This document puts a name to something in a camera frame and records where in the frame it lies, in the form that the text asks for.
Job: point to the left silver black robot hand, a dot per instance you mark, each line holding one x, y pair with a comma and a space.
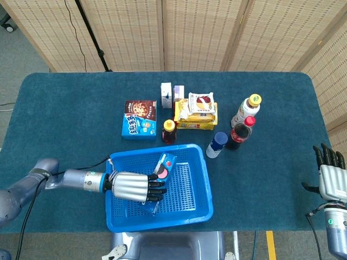
130, 185

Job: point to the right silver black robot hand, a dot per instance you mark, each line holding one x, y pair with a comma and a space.
332, 184

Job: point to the blue Oreo cookie box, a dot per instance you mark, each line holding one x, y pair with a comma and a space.
166, 162

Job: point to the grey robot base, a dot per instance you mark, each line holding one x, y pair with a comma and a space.
168, 246

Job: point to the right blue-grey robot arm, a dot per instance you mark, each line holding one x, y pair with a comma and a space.
337, 230

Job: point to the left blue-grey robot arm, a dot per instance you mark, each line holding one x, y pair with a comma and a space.
76, 180

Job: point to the blue plastic basket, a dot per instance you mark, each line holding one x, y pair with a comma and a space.
189, 189

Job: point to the blue brown chocolate-chip cookie box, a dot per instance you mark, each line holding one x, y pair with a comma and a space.
139, 122

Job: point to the dark red bottle yellow cap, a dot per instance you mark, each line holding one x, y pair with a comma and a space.
169, 132

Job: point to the yellow floor tape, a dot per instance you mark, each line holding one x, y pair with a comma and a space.
271, 246

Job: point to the yellow snack box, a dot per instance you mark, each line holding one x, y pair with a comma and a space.
195, 125

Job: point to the teal table mat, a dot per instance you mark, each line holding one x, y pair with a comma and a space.
67, 122

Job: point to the yellow snack bag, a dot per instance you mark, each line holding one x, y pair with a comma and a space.
182, 109

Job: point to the white bottle blue cap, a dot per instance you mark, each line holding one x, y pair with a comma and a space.
216, 145

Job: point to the white blue-print drink carton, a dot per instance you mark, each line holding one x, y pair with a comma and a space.
166, 94

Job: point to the white purple-print drink carton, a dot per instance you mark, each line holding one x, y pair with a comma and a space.
179, 93

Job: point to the cola bottle red cap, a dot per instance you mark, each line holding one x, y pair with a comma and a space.
240, 135

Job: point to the white red bread packet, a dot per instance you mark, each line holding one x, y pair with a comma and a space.
201, 103

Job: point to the white tea bottle yellow cap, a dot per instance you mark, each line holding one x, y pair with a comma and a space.
248, 109

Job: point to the white table leg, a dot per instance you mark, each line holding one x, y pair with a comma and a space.
236, 243

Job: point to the black stand pole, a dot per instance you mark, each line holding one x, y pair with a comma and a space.
93, 40

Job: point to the bamboo folding screen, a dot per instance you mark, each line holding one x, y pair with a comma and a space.
198, 32

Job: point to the black caster wheel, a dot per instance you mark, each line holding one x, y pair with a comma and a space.
8, 26

